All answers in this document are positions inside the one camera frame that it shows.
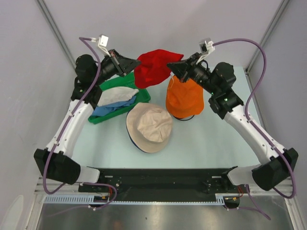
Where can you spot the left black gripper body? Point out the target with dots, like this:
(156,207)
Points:
(117,63)

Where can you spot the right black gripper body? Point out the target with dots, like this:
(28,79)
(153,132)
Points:
(197,72)

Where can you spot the red hat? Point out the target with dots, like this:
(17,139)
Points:
(153,68)

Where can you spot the orange bucket hat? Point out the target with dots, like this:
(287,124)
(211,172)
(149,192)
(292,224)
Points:
(184,99)

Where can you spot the light blue hat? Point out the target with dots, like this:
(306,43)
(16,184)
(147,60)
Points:
(106,109)

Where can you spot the beige bucket hat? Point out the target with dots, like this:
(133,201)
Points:
(149,127)

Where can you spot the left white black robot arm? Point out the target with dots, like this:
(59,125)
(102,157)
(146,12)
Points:
(55,160)

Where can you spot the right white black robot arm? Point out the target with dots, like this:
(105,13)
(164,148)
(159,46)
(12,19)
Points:
(276,162)

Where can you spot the green plastic tray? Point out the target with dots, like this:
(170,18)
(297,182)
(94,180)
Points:
(129,81)

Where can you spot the white hat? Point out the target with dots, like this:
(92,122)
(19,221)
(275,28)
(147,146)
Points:
(116,94)

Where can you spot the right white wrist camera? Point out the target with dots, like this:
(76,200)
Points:
(207,48)

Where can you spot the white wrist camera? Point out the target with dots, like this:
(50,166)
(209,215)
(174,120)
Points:
(207,48)
(101,42)

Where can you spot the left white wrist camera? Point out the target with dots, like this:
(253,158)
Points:
(101,42)

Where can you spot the black wire hat stand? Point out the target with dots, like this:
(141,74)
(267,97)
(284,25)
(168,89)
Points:
(184,118)

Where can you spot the left aluminium frame post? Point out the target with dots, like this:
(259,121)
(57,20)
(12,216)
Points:
(56,31)

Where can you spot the aluminium frame post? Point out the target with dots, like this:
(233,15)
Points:
(269,31)
(56,31)

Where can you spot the right aluminium frame post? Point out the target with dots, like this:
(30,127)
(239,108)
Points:
(269,31)

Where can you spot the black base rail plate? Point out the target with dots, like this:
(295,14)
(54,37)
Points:
(165,185)

